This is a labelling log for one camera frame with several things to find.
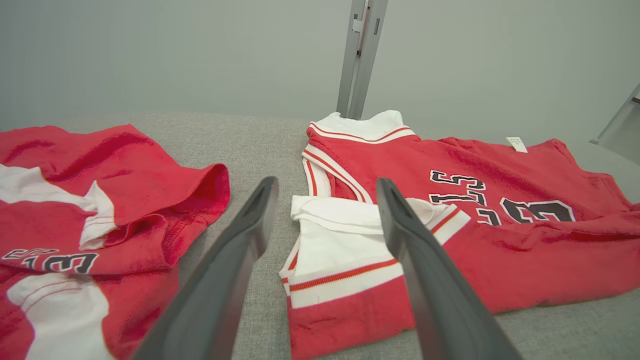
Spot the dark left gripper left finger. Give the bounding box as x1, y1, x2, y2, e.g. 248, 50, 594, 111
131, 175, 279, 360

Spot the grey vertical partition post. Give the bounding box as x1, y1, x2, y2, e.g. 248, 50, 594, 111
336, 0, 389, 121

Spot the grey angled metal frame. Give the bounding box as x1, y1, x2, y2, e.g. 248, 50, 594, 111
590, 82, 640, 166

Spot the red basketball jersey number 23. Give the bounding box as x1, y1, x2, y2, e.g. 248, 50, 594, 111
279, 110, 640, 360

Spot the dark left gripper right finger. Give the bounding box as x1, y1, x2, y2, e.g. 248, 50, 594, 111
375, 177, 524, 360

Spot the red basketball shorts white stripe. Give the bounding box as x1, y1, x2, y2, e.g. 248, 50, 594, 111
0, 124, 231, 360

